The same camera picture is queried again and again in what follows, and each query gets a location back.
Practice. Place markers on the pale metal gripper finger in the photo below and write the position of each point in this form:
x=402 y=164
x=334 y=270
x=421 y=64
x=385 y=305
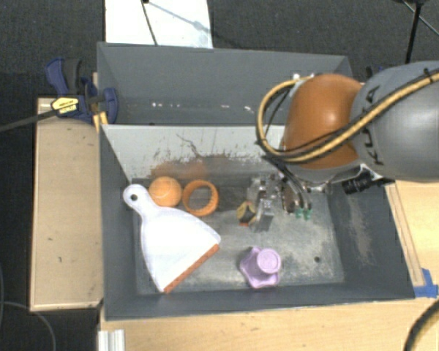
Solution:
x=265 y=218
x=257 y=190

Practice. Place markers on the black yellow orange small toy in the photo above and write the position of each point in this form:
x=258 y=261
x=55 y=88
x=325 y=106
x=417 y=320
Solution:
x=246 y=215

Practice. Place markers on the purple plastic knob toy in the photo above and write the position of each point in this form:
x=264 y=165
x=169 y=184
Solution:
x=261 y=267

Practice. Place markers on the orange ball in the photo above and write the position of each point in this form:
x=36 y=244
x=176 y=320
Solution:
x=164 y=191

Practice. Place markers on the white dustpan with orange edge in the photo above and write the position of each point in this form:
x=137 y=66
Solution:
x=172 y=243

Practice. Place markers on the grey metal bin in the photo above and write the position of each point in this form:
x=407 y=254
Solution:
x=190 y=86

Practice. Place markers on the pale wood flat board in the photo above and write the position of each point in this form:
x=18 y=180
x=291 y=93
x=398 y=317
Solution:
x=66 y=214

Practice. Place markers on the black cylinder on white bracket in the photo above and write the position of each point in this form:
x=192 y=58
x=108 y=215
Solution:
x=358 y=185

